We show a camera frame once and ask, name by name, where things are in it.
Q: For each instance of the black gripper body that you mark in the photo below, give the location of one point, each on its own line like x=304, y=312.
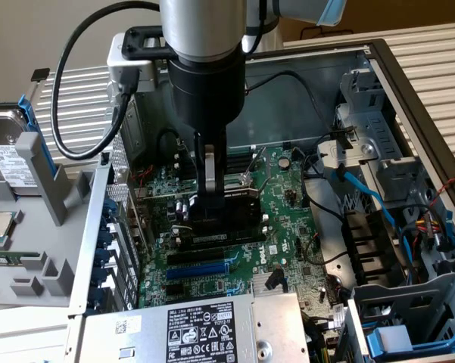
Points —
x=208, y=90

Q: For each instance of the green graphics card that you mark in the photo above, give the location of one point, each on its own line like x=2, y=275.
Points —
x=242, y=211

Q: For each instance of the metal socket cover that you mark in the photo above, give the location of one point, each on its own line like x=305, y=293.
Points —
x=258, y=166

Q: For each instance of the black labelled RAM stick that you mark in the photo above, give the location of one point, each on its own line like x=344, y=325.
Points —
x=212, y=239

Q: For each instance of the silver coin battery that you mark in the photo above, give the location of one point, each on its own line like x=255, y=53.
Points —
x=284, y=162

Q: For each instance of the grey metal PC case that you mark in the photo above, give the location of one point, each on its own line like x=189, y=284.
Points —
x=287, y=113

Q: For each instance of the green motherboard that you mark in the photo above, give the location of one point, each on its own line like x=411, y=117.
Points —
x=284, y=211

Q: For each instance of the long black expansion slot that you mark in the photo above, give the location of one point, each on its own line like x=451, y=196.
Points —
x=195, y=257

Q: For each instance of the blue expansion slot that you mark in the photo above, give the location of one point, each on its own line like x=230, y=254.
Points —
x=197, y=270

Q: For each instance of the blue slot retention clip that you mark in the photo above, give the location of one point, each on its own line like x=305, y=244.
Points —
x=99, y=276
x=105, y=237
x=103, y=256
x=94, y=296
x=110, y=210

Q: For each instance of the silver finned heatsink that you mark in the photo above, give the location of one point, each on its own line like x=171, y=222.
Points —
x=258, y=281

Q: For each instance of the short black expansion slot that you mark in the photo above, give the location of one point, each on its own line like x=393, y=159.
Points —
x=174, y=290

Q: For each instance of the blue disk caddy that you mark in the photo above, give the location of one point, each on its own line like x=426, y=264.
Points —
x=28, y=117
x=371, y=346

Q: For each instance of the grey power supply unit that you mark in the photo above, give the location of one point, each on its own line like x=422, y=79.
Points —
x=144, y=340

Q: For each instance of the silver hard disk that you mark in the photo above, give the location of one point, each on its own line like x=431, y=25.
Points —
x=7, y=170

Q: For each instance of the grey plastic parts rack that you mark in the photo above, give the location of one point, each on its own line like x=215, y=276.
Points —
x=26, y=287

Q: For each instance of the green RAM stick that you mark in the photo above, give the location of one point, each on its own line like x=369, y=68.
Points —
x=7, y=259

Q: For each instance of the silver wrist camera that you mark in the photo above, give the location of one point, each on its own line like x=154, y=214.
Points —
x=130, y=75

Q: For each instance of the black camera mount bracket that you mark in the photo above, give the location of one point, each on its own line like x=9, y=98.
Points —
x=136, y=38

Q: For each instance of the black intrusion switch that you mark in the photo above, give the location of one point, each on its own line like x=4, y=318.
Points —
x=105, y=158

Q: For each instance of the black-capped metal post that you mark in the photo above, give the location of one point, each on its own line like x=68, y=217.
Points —
x=40, y=73

